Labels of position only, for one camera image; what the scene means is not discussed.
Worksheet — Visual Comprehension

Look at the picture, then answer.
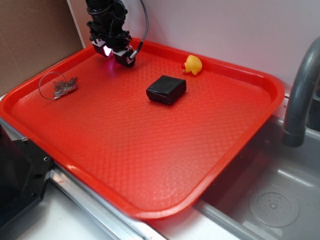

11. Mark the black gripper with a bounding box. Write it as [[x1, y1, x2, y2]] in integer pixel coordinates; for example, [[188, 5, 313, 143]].
[[87, 14, 136, 68]]

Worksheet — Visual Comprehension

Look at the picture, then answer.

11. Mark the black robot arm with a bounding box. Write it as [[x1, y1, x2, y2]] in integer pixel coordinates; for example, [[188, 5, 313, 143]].
[[86, 0, 136, 68]]

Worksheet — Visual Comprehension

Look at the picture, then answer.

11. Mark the black square box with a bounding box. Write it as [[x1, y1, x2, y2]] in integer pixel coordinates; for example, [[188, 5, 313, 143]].
[[146, 75, 187, 105]]

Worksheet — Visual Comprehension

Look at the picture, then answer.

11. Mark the silver key bunch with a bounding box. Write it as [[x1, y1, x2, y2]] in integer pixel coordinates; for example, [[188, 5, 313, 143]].
[[38, 71, 78, 101]]

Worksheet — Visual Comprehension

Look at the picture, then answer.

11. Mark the brown cardboard panel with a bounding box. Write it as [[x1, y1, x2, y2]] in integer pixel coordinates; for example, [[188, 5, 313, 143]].
[[0, 0, 83, 96]]

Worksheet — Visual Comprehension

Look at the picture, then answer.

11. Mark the yellow rubber duck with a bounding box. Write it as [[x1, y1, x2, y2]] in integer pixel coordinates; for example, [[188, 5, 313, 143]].
[[181, 55, 203, 76]]

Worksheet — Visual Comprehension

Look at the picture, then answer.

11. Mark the red plastic tray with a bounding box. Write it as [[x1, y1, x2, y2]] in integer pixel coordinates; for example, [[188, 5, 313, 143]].
[[0, 41, 285, 220]]

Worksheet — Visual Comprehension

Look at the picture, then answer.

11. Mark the grey faucet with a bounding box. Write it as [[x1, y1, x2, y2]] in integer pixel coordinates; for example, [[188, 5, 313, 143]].
[[282, 38, 320, 147]]

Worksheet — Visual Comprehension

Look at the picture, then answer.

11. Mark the grey plastic sink basin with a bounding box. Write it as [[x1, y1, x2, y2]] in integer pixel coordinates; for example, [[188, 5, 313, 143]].
[[159, 114, 320, 240]]

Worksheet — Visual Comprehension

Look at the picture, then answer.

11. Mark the grey flexible cable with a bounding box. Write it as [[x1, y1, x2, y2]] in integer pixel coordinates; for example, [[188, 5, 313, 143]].
[[129, 0, 149, 60]]

